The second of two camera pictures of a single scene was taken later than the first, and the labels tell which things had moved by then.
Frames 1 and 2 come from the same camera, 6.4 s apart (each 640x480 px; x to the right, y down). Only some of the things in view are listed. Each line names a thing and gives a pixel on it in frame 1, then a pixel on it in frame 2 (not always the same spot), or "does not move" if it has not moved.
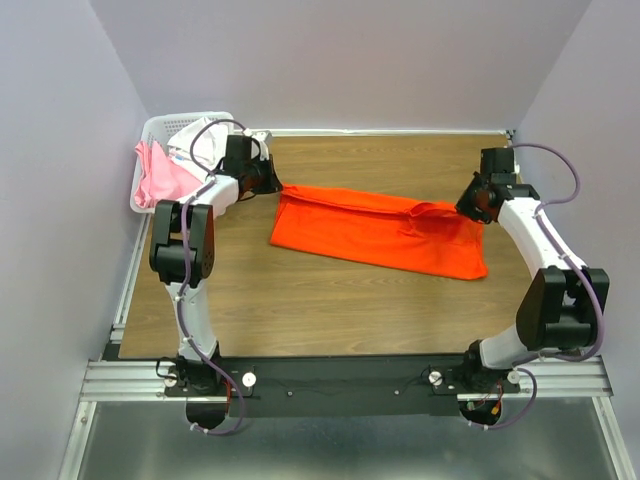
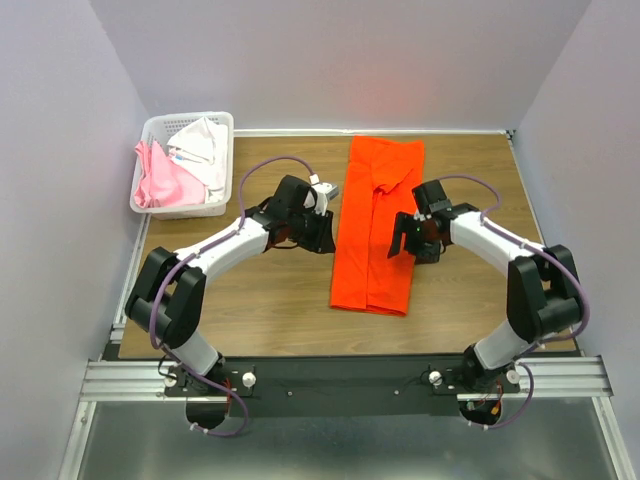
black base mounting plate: (338, 385) does not move
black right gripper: (463, 206) -> (405, 223)
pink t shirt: (159, 177) does not move
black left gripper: (272, 183) -> (323, 240)
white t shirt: (210, 145) does not move
